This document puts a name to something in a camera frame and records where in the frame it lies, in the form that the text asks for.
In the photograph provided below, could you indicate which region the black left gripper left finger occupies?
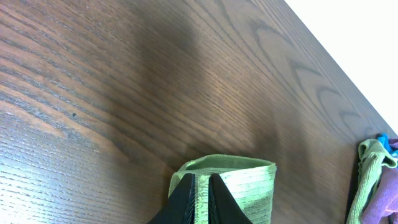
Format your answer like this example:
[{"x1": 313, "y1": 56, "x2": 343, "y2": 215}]
[{"x1": 148, "y1": 174, "x2": 195, "y2": 224}]

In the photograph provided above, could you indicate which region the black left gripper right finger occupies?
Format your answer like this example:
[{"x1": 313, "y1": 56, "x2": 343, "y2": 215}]
[{"x1": 208, "y1": 174, "x2": 252, "y2": 224}]

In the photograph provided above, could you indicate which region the light green cloth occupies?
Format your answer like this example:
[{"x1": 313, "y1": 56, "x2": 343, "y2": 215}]
[{"x1": 169, "y1": 154, "x2": 277, "y2": 224}]

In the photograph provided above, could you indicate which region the olive green cloth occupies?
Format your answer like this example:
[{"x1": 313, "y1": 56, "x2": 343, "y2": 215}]
[{"x1": 346, "y1": 139, "x2": 397, "y2": 224}]

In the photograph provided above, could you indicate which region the purple cloth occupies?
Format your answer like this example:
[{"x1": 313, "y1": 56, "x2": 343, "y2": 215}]
[{"x1": 361, "y1": 138, "x2": 398, "y2": 224}]

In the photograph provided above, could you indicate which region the blue cloth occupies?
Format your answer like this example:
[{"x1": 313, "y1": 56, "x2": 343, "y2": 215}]
[{"x1": 377, "y1": 133, "x2": 398, "y2": 158}]

